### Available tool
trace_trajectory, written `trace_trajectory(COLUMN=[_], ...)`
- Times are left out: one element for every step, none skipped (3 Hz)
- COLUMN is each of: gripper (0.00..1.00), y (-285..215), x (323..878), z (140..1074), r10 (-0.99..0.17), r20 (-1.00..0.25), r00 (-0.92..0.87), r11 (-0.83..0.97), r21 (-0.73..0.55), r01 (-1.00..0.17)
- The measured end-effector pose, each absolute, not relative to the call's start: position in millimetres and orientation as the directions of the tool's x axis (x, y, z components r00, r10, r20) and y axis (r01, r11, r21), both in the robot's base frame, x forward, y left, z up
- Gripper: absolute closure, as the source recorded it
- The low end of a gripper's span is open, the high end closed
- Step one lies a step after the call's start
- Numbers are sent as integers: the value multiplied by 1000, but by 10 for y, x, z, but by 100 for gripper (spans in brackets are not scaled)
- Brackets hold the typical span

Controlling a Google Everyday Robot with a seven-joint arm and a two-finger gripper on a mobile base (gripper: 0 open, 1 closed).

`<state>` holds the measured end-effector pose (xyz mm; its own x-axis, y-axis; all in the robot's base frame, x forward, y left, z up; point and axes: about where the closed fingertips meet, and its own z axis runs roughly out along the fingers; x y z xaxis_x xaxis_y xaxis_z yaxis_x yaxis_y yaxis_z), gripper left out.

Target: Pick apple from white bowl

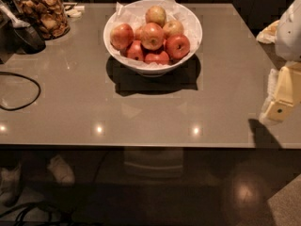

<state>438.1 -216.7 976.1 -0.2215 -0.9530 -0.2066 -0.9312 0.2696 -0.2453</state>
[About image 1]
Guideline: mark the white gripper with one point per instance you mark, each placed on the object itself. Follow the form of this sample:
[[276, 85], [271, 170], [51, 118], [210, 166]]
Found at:
[[290, 32]]

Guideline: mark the red-yellow apple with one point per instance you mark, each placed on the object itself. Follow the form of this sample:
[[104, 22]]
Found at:
[[152, 36]]

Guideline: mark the red apple front right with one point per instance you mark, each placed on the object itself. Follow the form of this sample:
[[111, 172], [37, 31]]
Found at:
[[177, 46]]

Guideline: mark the red apple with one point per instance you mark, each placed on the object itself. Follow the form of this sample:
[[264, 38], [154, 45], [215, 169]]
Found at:
[[177, 46], [159, 58], [135, 51], [121, 36]]

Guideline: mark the red apple front centre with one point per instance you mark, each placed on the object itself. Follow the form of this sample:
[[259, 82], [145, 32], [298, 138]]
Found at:
[[159, 58]]

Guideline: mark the yellow apple back right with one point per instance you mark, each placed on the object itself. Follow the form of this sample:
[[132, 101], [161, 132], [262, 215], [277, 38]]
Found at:
[[172, 27]]

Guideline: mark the white ceramic bowl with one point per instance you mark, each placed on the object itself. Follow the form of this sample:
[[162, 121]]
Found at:
[[134, 15]]

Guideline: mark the yellow-green apple at back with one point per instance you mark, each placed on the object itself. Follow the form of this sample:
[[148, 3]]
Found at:
[[156, 14]]

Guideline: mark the red apple front left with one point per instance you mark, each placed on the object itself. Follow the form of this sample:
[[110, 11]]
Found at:
[[135, 51]]

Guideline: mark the white paper bowl liner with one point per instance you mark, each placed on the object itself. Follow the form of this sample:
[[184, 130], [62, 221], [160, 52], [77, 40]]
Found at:
[[152, 37]]

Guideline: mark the red apple far left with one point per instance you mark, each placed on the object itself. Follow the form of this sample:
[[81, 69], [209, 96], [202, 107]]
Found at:
[[121, 36]]

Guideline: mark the small white items on table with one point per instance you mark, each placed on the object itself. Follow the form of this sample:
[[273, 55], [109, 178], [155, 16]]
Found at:
[[73, 10]]

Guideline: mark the white shoe right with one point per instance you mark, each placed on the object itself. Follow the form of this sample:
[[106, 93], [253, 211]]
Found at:
[[61, 171]]

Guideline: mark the white shoe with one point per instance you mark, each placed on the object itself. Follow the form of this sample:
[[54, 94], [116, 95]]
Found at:
[[10, 186], [61, 171]]

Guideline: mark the glass jar of dried chips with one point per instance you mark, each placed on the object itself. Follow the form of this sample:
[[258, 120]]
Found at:
[[48, 15]]

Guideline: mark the black round appliance base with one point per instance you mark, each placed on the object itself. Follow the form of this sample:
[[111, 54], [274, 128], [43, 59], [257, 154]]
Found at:
[[29, 39]]

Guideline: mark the white plastic scoop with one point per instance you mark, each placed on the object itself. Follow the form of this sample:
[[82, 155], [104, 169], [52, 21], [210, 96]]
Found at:
[[16, 23]]

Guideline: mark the white shoe left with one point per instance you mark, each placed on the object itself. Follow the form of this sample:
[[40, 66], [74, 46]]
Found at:
[[10, 186]]

